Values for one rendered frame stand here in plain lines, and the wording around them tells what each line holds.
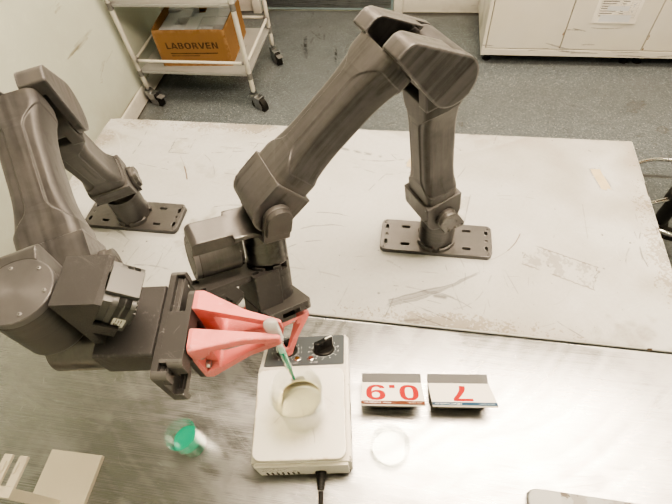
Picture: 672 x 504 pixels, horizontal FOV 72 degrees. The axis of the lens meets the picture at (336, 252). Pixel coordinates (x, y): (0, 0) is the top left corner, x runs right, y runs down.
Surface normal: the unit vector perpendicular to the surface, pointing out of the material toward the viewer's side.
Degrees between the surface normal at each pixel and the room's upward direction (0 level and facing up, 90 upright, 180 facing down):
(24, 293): 2
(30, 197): 20
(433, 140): 93
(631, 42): 90
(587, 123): 0
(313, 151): 84
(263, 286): 66
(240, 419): 0
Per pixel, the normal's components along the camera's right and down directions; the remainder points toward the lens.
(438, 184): 0.39, 0.64
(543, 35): -0.15, 0.81
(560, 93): -0.07, -0.58
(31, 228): 0.07, -0.29
